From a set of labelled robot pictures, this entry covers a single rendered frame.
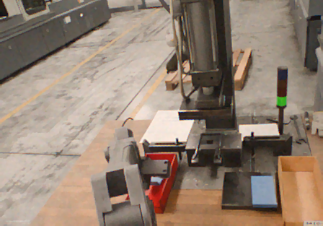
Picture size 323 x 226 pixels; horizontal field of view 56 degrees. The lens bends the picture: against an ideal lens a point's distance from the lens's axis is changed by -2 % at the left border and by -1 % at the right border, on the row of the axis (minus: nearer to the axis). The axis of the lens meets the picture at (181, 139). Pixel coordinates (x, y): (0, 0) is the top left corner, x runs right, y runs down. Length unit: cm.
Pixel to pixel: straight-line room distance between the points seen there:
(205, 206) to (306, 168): 37
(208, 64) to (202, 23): 12
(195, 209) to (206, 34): 54
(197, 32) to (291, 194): 58
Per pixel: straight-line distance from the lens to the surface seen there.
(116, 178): 60
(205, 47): 94
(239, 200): 98
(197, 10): 92
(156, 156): 117
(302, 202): 101
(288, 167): 110
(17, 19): 689
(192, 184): 108
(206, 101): 98
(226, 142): 112
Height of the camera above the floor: 161
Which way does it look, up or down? 33 degrees down
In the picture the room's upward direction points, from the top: 10 degrees counter-clockwise
